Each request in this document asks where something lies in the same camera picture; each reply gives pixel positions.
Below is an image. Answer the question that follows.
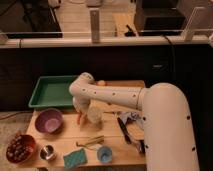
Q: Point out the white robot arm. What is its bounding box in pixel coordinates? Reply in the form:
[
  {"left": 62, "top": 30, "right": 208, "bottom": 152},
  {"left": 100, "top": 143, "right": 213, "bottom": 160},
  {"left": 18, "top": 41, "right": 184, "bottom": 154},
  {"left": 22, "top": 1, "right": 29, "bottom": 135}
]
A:
[{"left": 69, "top": 72, "right": 200, "bottom": 171}]

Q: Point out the white plastic cup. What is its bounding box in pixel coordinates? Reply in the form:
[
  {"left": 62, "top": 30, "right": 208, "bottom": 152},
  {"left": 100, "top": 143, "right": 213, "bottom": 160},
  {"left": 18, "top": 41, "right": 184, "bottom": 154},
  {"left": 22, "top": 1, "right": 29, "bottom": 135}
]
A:
[{"left": 87, "top": 107, "right": 103, "bottom": 125}]

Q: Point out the small metal cup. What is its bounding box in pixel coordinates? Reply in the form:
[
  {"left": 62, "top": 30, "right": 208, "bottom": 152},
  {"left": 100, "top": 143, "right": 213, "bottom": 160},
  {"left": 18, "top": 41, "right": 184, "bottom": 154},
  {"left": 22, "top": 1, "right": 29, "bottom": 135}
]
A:
[{"left": 39, "top": 145, "right": 56, "bottom": 161}]

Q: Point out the orange fruit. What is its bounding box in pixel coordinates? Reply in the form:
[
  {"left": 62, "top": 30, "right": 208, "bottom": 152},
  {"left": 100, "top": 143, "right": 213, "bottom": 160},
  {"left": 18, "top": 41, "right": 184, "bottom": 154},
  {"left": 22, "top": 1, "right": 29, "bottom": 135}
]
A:
[{"left": 97, "top": 80, "right": 106, "bottom": 86}]

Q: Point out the green plastic tray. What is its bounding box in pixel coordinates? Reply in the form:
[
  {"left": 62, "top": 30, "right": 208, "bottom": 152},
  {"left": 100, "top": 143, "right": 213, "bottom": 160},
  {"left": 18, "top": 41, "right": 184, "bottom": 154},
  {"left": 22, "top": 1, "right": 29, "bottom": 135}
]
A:
[{"left": 28, "top": 75, "right": 77, "bottom": 109}]

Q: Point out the purple bowl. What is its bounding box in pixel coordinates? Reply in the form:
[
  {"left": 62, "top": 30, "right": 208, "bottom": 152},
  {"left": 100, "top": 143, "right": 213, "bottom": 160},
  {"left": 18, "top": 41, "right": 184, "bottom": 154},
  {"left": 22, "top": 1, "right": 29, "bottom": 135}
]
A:
[{"left": 35, "top": 108, "right": 63, "bottom": 133}]

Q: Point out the grey blue cloth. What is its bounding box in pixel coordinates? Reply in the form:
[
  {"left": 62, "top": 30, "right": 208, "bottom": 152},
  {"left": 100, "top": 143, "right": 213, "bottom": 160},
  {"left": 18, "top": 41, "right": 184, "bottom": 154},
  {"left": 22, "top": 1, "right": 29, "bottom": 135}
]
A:
[{"left": 119, "top": 111, "right": 143, "bottom": 129}]

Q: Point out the teal sponge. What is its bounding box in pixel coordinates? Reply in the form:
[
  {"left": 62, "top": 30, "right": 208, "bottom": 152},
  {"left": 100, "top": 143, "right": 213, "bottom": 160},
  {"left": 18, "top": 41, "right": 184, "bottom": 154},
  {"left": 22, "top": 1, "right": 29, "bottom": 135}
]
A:
[{"left": 63, "top": 148, "right": 87, "bottom": 169}]

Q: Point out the black scrub brush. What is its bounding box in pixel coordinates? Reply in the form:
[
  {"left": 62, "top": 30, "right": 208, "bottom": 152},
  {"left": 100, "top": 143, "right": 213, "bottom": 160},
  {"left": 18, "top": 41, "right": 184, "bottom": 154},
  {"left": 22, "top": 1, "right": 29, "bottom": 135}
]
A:
[{"left": 139, "top": 140, "right": 145, "bottom": 154}]

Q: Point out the black handled brush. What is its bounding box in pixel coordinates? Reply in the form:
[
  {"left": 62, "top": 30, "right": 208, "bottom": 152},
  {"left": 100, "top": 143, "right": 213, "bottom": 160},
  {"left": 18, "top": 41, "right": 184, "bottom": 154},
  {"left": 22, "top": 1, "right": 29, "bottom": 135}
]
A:
[{"left": 117, "top": 117, "right": 131, "bottom": 144}]

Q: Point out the white horizontal rail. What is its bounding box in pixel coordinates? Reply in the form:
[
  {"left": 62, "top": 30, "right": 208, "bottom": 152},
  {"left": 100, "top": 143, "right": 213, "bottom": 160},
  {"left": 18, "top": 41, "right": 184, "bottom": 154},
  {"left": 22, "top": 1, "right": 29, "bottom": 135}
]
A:
[{"left": 0, "top": 35, "right": 213, "bottom": 49}]

